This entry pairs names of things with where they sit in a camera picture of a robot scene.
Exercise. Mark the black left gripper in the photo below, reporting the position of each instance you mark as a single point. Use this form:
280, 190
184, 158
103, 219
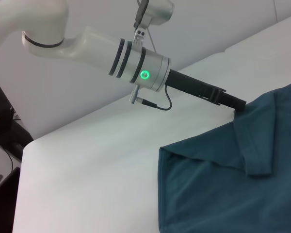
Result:
191, 86

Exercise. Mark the black equipment rack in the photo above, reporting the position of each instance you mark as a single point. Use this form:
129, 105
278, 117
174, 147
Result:
2, 114

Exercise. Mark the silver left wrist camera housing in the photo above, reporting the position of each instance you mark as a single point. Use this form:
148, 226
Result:
160, 11

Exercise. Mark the blue shirt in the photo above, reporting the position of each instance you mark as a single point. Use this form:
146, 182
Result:
232, 182

